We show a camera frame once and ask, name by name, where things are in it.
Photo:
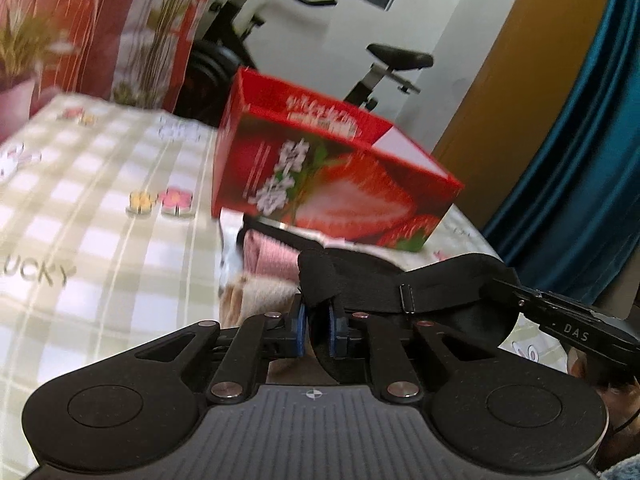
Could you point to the white plastic packet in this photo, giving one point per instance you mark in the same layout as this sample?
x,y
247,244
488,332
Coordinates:
x,y
231,230

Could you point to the green checked tablecloth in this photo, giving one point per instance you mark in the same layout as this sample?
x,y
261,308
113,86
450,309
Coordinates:
x,y
125,260

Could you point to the black exercise bike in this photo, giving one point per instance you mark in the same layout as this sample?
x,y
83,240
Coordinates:
x,y
225,55

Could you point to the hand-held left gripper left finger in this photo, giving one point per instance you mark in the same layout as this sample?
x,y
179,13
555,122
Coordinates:
x,y
300,327

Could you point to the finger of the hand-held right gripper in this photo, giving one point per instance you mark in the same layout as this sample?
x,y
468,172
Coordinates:
x,y
525,302

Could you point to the beige towel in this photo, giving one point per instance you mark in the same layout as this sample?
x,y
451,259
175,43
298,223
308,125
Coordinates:
x,y
260,300

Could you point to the black eye mask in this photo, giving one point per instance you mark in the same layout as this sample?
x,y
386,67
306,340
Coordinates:
x,y
450,280

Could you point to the red strawberry print cardboard box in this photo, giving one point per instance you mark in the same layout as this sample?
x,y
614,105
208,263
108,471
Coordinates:
x,y
340,185

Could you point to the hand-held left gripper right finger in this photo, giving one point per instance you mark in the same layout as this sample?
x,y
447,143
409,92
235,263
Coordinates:
x,y
334,332

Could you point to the yellow wooden door panel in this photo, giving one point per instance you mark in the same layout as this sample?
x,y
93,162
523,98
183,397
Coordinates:
x,y
510,60

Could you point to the teal curtain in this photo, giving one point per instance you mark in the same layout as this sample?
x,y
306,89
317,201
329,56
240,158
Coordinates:
x,y
575,160

